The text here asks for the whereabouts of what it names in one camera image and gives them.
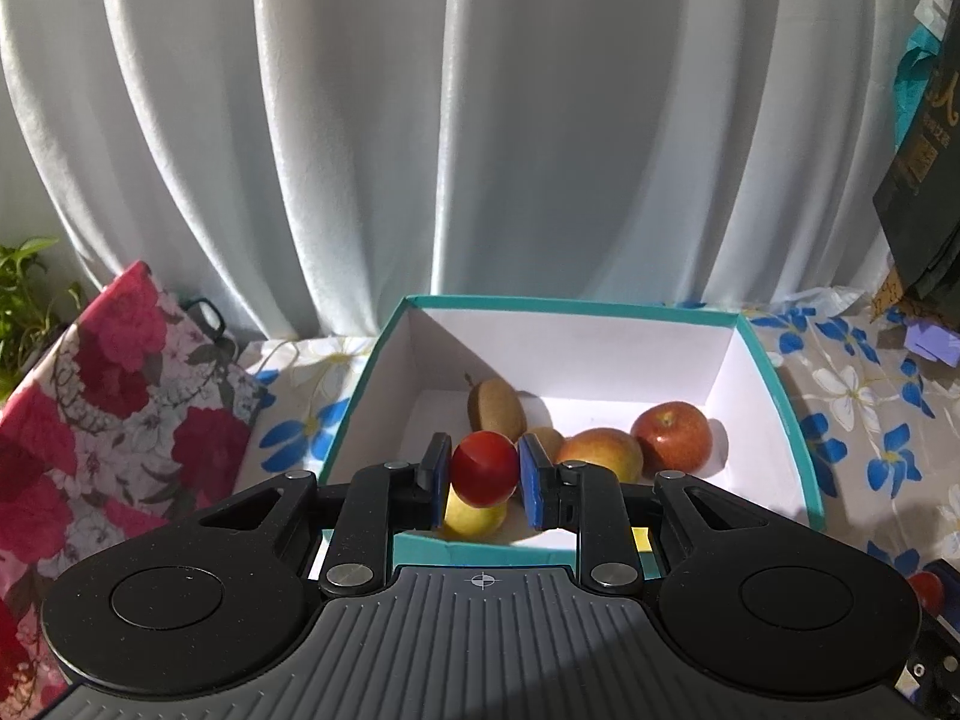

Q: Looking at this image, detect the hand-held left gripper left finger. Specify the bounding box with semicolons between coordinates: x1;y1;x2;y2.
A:
196;431;453;593

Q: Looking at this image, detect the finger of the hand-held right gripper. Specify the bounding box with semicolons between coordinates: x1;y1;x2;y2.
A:
934;559;960;620

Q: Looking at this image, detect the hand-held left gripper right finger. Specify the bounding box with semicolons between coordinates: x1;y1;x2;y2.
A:
517;431;758;592

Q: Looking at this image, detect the red cherry tomato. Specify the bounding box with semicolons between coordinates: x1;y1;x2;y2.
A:
451;430;521;507
907;571;944;614

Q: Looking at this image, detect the brown kiwi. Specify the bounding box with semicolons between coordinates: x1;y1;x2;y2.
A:
529;426;567;466
466;371;527;445

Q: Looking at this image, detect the red apple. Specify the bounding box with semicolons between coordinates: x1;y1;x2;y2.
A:
555;427;644;485
630;401;712;477

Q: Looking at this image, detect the teal cardboard box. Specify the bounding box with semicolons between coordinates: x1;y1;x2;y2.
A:
316;295;826;567

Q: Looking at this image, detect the blue floral tablecloth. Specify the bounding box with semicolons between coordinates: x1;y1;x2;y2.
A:
240;286;960;608

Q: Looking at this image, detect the purple paper item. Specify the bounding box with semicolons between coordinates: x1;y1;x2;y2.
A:
904;319;960;367

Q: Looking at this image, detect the tan patterned packet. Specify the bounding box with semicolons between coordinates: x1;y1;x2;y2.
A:
870;262;912;316

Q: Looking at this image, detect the red floral cloth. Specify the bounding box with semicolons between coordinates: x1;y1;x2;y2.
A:
0;261;272;698

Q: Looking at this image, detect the green plant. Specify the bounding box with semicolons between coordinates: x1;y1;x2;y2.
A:
0;238;83;398

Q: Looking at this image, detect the teal paper sheet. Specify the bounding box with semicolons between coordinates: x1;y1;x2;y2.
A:
889;26;942;155

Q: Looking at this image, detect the black bag handle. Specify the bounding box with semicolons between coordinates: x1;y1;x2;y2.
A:
180;298;227;342

